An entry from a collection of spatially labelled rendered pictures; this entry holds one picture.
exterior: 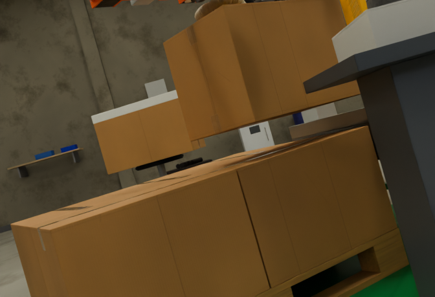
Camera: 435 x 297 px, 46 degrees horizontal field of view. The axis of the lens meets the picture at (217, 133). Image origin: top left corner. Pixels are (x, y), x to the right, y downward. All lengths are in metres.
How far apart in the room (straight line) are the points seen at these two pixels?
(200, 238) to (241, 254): 0.15
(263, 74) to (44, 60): 10.01
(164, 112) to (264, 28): 1.62
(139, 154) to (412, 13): 2.35
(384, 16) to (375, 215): 0.89
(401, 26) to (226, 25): 0.62
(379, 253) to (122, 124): 1.97
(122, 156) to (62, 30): 8.37
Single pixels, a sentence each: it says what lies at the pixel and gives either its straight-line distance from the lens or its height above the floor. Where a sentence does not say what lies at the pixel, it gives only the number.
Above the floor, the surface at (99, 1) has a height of 1.18.
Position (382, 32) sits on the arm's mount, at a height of 0.79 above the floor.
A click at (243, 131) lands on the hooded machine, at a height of 0.64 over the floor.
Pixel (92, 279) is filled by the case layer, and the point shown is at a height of 0.38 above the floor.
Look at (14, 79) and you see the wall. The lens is 11.73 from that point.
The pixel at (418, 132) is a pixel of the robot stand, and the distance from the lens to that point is 1.38.
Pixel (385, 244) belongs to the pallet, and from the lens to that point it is 2.04.
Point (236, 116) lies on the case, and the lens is 1.76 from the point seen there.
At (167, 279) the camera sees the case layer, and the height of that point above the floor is 0.30.
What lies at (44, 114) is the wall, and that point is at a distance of 11.48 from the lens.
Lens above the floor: 0.65
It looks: level
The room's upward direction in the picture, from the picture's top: 16 degrees counter-clockwise
